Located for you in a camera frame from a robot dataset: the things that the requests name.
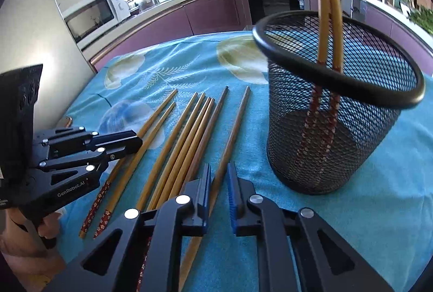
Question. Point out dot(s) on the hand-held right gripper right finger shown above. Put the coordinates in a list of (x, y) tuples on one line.
[(231, 197)]

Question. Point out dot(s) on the blue floral tablecloth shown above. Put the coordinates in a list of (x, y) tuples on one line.
[(304, 244)]

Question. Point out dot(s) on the purple kitchen base cabinets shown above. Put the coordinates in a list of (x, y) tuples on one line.
[(209, 14)]

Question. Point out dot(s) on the black built-in oven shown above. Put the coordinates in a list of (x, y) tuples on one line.
[(274, 1)]

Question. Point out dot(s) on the green leafy vegetables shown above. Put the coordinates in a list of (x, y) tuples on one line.
[(423, 19)]

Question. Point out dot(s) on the bunch of wooden chopsticks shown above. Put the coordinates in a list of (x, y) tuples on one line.
[(182, 150)]

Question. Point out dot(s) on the white refrigerator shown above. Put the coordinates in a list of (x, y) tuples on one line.
[(40, 35)]

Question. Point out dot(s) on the person's left hand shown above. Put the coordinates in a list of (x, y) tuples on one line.
[(20, 248)]

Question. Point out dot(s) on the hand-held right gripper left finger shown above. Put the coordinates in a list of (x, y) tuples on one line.
[(206, 192)]

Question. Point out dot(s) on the white microwave oven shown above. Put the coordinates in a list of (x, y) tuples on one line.
[(91, 16)]

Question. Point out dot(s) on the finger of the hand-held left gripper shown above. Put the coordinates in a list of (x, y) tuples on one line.
[(67, 137), (74, 160)]

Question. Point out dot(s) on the black mesh utensil holder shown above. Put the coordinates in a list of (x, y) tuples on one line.
[(372, 129)]

